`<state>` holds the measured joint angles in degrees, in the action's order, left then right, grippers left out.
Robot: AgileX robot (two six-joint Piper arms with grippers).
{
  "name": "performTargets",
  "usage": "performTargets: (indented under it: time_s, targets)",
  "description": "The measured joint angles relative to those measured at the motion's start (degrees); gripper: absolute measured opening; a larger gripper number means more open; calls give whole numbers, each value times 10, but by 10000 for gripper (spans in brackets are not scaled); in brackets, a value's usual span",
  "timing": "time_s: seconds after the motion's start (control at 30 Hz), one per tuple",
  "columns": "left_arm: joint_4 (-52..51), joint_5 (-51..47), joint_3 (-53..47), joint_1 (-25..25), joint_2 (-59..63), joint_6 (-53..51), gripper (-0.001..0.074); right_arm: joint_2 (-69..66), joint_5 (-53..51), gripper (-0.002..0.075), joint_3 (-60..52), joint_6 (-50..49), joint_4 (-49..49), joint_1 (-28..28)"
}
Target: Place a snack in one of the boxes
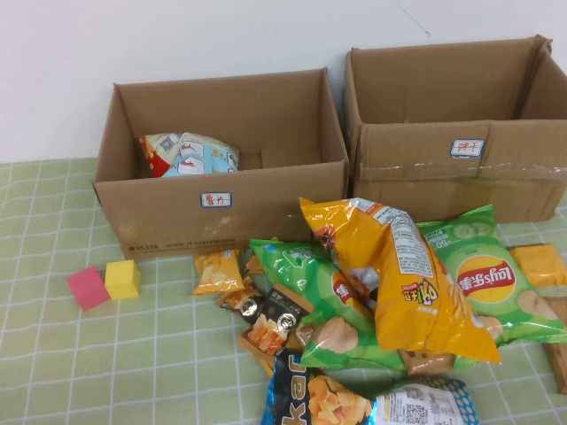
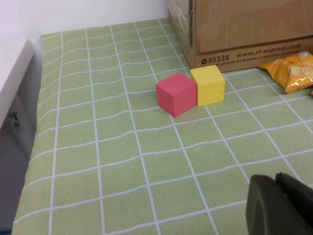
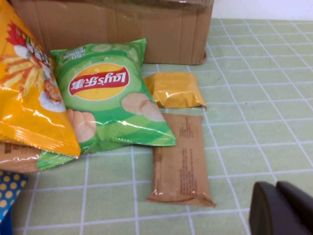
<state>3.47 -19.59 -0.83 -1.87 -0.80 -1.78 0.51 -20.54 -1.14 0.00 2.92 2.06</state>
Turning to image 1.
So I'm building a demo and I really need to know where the orange biscuit packet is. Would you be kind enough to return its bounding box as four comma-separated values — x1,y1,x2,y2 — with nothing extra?
508,243,567,289

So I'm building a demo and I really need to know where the taped cardboard box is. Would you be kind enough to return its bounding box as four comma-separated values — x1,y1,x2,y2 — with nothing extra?
343,34,567,225

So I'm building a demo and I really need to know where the large yellow chips bag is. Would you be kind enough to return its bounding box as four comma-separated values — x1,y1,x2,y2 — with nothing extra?
299,197,502,364

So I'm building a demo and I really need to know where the white label with red writing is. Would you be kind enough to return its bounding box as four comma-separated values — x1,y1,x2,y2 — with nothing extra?
450,138,486,158
199,191,233,208

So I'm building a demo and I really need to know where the white blue red snack bag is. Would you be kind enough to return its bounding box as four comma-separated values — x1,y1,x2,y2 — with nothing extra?
138,131,240,178

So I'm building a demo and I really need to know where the green crumpled Lay's chips bag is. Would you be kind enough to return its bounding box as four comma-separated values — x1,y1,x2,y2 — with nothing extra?
249,237,407,372

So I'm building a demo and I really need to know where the cardboard box with express print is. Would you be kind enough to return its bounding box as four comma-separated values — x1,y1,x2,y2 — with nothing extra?
91,66,351,261

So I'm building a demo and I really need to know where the green checkered tablecloth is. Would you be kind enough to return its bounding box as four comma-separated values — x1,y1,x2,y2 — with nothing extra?
0,157,567,425

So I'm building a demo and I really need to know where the green cucumber Lay's chips bag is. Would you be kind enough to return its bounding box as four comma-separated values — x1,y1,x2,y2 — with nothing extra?
416,204,567,358

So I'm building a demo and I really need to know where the small yellow cracker packet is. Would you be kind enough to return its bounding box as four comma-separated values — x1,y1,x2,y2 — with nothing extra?
190,248,245,297

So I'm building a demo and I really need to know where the black gold snack packet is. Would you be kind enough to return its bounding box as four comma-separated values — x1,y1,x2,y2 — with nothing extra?
215,282,315,322
236,312,307,358

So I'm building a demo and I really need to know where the yellow foam cube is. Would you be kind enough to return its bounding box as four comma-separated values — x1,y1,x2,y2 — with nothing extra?
105,259,142,301

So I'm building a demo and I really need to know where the pink foam cube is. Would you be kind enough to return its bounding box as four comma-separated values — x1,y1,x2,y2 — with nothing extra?
66,266,111,313

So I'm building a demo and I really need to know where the blue dotted shrimp chips bag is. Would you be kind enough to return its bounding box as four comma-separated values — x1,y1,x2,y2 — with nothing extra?
260,349,482,425

